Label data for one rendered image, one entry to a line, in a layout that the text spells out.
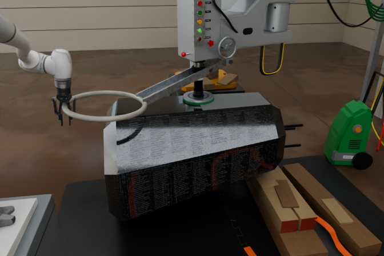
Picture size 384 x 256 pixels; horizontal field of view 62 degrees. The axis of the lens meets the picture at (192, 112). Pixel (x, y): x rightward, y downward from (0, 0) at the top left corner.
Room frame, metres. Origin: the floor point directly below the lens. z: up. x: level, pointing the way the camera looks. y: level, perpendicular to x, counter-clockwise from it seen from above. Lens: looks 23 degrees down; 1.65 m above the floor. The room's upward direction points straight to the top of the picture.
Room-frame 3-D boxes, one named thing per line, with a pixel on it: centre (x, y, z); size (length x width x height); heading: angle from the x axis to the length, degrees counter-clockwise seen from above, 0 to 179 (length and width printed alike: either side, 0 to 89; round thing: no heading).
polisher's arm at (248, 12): (2.27, -0.39, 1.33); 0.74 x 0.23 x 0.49; 120
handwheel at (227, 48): (2.04, -0.21, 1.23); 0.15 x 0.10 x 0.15; 120
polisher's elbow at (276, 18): (2.42, -0.62, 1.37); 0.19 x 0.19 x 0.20
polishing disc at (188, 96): (2.09, -0.04, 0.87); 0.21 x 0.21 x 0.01
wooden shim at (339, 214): (1.77, -1.01, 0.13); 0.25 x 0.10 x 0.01; 8
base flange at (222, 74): (2.83, -0.11, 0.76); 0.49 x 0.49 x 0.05; 11
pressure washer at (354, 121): (2.64, -1.48, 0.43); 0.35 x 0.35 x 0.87; 86
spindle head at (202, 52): (2.13, -0.11, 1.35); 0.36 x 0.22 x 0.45; 120
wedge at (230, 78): (2.70, -0.32, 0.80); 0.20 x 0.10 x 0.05; 142
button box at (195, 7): (1.95, -0.04, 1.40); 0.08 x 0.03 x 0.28; 120
